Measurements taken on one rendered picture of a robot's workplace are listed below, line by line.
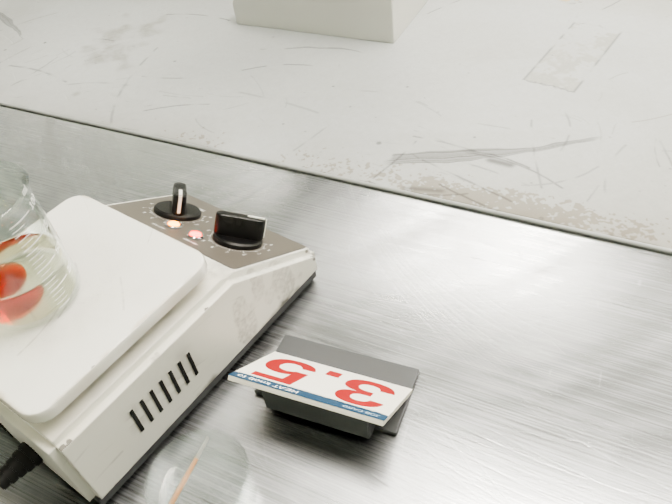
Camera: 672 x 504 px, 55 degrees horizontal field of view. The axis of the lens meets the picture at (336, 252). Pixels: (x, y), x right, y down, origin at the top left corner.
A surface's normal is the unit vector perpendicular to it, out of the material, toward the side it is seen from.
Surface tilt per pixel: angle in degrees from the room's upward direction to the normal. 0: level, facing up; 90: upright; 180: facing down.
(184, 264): 0
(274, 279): 90
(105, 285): 0
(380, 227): 0
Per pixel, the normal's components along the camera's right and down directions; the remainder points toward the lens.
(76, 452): 0.81, 0.35
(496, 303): -0.11, -0.70
